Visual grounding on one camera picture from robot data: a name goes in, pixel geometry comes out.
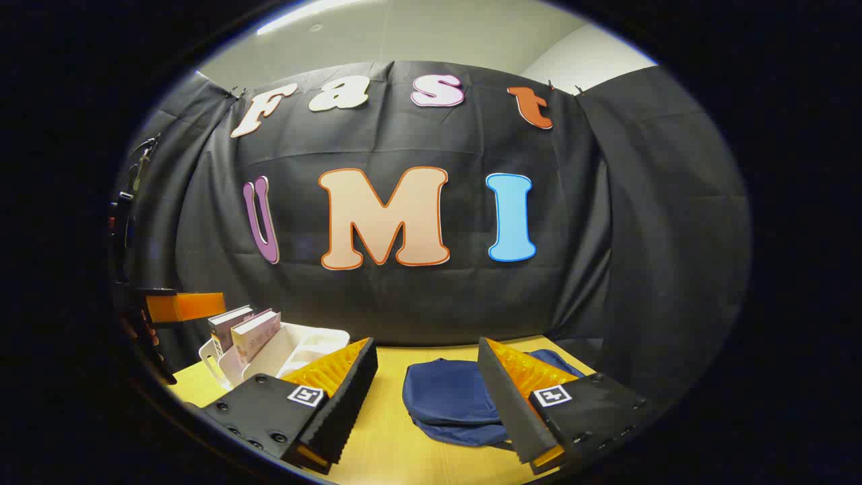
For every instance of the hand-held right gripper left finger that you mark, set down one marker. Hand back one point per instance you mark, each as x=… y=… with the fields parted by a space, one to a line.
x=343 y=411

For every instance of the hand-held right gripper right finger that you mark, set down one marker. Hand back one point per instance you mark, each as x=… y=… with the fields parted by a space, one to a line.
x=512 y=411

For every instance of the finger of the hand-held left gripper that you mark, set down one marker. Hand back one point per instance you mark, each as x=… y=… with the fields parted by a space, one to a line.
x=188 y=306

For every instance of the mauve cover book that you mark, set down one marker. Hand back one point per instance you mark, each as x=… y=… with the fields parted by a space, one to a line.
x=225 y=323

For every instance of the blue schoolbag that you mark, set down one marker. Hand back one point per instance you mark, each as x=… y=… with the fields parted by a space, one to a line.
x=444 y=397

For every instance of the pink cover book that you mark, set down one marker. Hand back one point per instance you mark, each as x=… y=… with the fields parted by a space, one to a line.
x=256 y=333

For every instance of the white plastic bookshelf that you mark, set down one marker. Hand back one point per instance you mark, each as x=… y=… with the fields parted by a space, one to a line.
x=296 y=343

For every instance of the black backdrop cloth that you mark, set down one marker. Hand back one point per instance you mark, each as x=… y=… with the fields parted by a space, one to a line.
x=417 y=303

